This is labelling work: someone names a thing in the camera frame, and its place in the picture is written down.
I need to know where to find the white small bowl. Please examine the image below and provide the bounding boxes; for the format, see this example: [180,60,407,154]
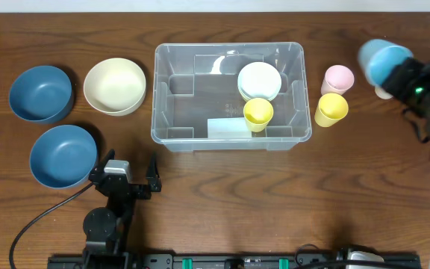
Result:
[237,62,282,102]

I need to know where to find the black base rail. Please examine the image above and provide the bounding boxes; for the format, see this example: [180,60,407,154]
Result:
[47,244,422,269]

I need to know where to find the blue bowl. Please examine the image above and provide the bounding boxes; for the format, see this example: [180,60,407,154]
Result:
[9,66,75,124]
[29,125,98,189]

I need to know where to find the upper blue bowl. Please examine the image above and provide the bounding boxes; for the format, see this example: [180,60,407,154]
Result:
[9,66,75,124]

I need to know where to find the cream bowl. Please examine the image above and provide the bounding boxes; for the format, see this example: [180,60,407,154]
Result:
[83,58,146,117]

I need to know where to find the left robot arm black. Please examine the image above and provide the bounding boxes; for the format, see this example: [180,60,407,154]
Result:
[81,150,162,269]

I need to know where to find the light blue cup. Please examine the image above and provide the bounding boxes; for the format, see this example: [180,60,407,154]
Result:
[358,39,414,87]

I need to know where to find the clear plastic storage container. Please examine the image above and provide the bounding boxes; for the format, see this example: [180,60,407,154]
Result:
[151,42,312,152]

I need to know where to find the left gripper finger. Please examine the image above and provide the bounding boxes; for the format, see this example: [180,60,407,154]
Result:
[89,149,115,182]
[146,153,162,192]

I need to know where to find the cream white cup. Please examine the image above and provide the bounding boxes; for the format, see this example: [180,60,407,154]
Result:
[375,87,393,99]

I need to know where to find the lower blue bowl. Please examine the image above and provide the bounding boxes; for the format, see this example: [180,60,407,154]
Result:
[29,125,98,189]

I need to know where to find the yellow cup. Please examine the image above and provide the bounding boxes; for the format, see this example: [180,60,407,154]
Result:
[243,98,274,132]
[314,93,349,128]

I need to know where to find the left black cable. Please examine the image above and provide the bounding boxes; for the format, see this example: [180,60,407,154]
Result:
[8,182,96,269]

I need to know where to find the pink cup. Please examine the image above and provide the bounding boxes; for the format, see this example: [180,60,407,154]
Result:
[321,65,355,95]

